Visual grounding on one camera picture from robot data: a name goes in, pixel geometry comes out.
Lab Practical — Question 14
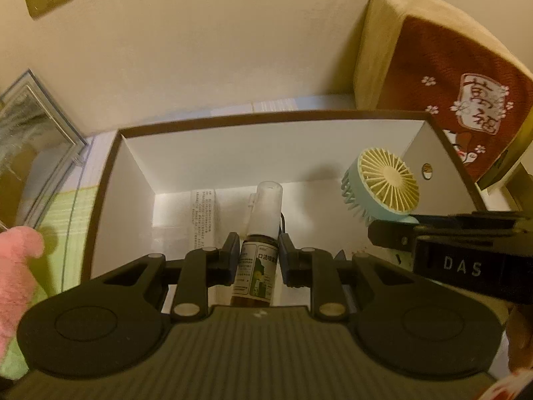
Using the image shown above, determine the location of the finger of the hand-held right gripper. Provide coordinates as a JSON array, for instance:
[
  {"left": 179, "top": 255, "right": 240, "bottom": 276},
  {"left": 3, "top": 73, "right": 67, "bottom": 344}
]
[
  {"left": 410, "top": 212, "right": 533, "bottom": 231},
  {"left": 367, "top": 219, "right": 420, "bottom": 253}
]

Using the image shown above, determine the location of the white printed carton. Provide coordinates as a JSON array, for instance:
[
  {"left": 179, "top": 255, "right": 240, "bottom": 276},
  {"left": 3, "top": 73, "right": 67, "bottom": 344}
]
[{"left": 190, "top": 189, "right": 218, "bottom": 251}]

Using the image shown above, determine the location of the yellow board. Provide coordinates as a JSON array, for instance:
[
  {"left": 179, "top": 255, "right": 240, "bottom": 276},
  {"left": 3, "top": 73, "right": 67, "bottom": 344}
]
[{"left": 476, "top": 133, "right": 533, "bottom": 194}]

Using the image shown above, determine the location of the person's right hand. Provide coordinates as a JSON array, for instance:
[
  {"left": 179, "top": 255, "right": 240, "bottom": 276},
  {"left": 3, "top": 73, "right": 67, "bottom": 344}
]
[{"left": 506, "top": 305, "right": 533, "bottom": 372}]

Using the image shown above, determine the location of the brown-edged white storage box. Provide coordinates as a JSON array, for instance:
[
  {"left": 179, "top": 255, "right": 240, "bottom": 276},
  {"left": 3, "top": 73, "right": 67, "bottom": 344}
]
[{"left": 81, "top": 109, "right": 493, "bottom": 314}]

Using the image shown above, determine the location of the red white patterned cloth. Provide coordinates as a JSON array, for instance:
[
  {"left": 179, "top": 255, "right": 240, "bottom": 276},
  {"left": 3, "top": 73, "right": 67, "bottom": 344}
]
[{"left": 482, "top": 373, "right": 533, "bottom": 400}]

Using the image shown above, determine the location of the glass picture frame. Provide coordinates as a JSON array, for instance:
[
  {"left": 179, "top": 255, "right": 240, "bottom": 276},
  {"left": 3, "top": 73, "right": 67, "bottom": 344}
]
[{"left": 0, "top": 69, "right": 89, "bottom": 231}]

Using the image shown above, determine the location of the pink green plush toy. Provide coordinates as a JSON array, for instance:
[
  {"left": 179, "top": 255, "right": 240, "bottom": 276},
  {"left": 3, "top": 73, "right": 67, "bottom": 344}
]
[{"left": 0, "top": 225, "right": 60, "bottom": 381}]

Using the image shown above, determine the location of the red beige printed cushion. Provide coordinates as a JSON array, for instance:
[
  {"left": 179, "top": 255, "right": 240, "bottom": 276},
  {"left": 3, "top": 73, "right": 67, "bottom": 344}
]
[{"left": 352, "top": 0, "right": 533, "bottom": 184}]

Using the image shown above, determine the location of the mint green mini fan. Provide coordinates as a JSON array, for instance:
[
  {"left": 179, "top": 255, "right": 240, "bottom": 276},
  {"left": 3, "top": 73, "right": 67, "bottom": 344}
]
[{"left": 341, "top": 146, "right": 419, "bottom": 273}]

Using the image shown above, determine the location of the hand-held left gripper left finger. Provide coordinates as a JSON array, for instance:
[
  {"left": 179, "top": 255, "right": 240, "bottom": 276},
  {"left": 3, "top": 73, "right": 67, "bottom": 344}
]
[{"left": 102, "top": 231, "right": 243, "bottom": 322}]

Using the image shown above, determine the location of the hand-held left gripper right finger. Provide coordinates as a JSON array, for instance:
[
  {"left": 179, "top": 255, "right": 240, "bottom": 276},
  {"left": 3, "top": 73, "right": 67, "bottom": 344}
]
[{"left": 277, "top": 233, "right": 415, "bottom": 322}]

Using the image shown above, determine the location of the brown spray bottle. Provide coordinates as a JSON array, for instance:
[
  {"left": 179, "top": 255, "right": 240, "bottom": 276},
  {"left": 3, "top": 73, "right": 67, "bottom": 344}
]
[{"left": 230, "top": 181, "right": 284, "bottom": 308}]

